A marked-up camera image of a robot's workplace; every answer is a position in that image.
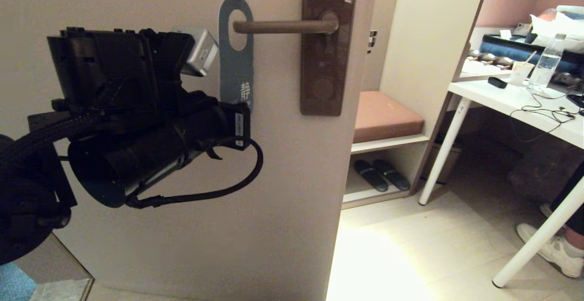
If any clear plastic water bottle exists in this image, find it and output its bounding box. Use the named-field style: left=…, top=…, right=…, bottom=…
left=528, top=33, right=566, bottom=93

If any brown seat cushion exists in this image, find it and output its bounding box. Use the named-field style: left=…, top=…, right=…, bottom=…
left=354, top=91, right=426, bottom=144

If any do-not-disturb door hanger sign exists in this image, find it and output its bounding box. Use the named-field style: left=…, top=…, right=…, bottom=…
left=218, top=0, right=255, bottom=113

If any white plastic bag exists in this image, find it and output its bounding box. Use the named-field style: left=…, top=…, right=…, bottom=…
left=529, top=5, right=584, bottom=54

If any dark blue bag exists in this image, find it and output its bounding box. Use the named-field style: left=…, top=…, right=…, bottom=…
left=481, top=34, right=584, bottom=73

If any brown door lock plate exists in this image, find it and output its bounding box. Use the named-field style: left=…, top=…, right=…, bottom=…
left=300, top=0, right=360, bottom=117

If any black braided cable sleeve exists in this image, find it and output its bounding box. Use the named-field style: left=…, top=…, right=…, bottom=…
left=0, top=109, right=106, bottom=167

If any dark grey slipper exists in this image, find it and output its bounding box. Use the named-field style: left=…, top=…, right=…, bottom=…
left=355, top=159, right=389, bottom=192
left=374, top=158, right=411, bottom=191

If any thin black cable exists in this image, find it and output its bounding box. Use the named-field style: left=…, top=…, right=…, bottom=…
left=509, top=89, right=584, bottom=144

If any beige door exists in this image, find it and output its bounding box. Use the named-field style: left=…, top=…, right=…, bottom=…
left=0, top=0, right=380, bottom=301

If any grey plastic bag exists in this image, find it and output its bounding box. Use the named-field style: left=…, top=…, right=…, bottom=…
left=509, top=146, right=566, bottom=201

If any beige waste bin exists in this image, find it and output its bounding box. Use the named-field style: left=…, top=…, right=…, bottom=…
left=422, top=132, right=459, bottom=184

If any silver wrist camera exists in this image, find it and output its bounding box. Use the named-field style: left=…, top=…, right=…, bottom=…
left=172, top=26, right=220, bottom=78

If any leg in black trousers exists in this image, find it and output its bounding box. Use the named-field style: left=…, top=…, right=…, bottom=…
left=550, top=162, right=584, bottom=238

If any cream bench cabinet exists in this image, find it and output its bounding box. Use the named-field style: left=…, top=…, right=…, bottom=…
left=341, top=0, right=493, bottom=210

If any white paper cup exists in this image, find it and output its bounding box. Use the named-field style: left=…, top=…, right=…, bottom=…
left=509, top=51, right=538, bottom=87

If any bronze door handle lever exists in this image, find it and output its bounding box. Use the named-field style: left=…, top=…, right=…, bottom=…
left=233, top=11, right=340, bottom=35

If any white table with round legs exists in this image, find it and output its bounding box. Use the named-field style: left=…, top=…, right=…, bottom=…
left=419, top=78, right=584, bottom=288

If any black braided camera cable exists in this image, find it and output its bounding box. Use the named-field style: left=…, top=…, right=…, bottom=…
left=125, top=138, right=265, bottom=209

